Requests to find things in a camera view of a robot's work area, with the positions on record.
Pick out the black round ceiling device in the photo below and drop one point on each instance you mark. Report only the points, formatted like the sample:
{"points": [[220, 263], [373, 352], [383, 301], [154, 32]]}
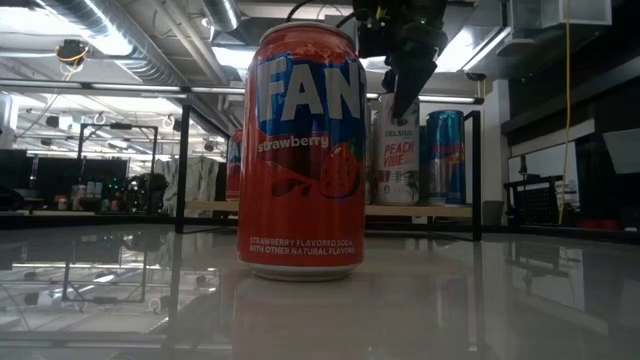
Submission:
{"points": [[71, 50]]}

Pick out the silver ventilation duct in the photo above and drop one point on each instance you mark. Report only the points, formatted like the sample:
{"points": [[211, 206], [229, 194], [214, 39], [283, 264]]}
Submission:
{"points": [[220, 12], [130, 55]]}

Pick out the small blue silver energy can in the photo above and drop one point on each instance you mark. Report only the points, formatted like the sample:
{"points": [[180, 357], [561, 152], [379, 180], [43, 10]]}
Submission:
{"points": [[445, 157]]}

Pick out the black metal frame stand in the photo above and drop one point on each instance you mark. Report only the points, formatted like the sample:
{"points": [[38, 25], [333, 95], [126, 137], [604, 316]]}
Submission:
{"points": [[120, 126]]}

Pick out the white ceiling light strip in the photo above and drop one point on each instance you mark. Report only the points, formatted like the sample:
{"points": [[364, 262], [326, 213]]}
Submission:
{"points": [[492, 45], [135, 87]]}

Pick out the gray cup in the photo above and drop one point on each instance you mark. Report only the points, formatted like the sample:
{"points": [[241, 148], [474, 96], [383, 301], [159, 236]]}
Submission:
{"points": [[493, 214]]}

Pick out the Celsius Peach Vibe can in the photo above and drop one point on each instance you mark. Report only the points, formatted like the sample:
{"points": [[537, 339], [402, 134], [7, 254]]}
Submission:
{"points": [[397, 150]]}

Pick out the black metal table frame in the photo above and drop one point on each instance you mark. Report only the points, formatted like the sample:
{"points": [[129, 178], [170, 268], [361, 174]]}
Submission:
{"points": [[100, 220]]}

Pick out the red strawberry soda can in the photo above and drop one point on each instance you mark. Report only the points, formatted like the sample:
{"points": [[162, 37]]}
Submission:
{"points": [[300, 175], [234, 165]]}

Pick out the white table sheet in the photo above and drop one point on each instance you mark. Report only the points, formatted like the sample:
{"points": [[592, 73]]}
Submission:
{"points": [[450, 300]]}

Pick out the white hanging cloth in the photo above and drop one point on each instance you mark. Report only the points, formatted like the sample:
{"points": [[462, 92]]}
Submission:
{"points": [[195, 182]]}

